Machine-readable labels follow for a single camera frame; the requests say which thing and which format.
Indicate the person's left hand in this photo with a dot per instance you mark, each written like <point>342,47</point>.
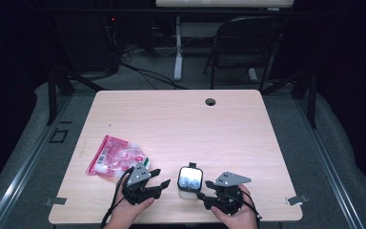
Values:
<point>127,213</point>

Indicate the aluminium floor rail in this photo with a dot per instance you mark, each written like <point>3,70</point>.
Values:
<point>22,171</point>
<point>330,165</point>

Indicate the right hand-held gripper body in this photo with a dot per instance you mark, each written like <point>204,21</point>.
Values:
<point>228,200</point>

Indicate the black metal stand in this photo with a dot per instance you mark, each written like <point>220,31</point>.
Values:
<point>312,101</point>
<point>52,95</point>

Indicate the person's right hand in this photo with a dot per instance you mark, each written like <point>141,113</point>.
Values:
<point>241,219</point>

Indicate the pink printed plastic bag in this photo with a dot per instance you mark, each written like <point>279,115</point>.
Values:
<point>114,157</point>

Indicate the black folding chair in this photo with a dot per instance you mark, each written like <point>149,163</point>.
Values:
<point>244,41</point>

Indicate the dark computer tower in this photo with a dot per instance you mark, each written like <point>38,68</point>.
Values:
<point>85,44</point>

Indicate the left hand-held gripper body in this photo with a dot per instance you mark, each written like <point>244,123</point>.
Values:
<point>138,191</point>

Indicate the white desk with white legs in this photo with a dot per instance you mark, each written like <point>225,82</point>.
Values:
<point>224,3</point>

